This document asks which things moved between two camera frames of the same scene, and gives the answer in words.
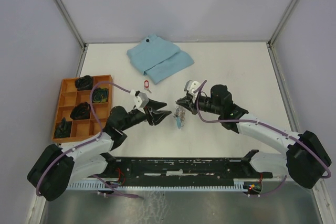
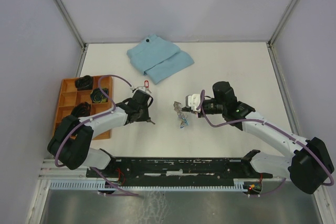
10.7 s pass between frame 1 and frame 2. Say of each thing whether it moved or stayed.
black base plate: stayed
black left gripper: moved
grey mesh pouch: moved
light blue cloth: stayed
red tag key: stayed
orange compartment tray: stayed
